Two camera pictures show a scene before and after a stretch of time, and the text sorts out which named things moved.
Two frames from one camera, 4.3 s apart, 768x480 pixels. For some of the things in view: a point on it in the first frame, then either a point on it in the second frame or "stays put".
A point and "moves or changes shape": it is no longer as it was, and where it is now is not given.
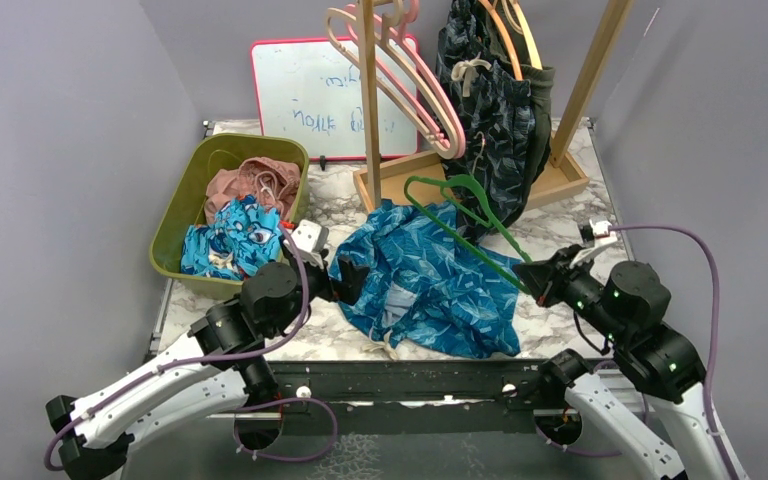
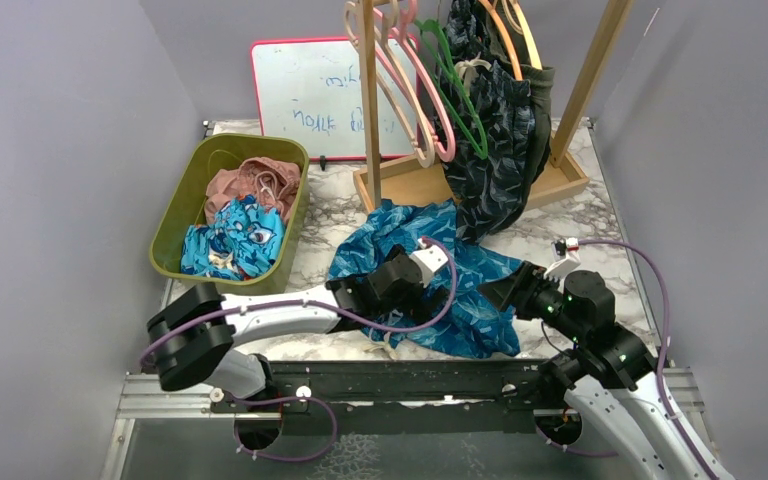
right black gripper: x=540 y=275 -> x=517 y=289
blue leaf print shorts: x=429 y=287 stays put
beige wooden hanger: x=524 y=30 stays put
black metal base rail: x=383 y=397 stays put
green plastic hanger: x=467 y=189 -> x=430 y=29
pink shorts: x=273 y=182 stays put
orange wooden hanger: x=504 y=30 stays put
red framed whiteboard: x=305 y=94 stays put
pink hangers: x=396 y=77 moves or changes shape
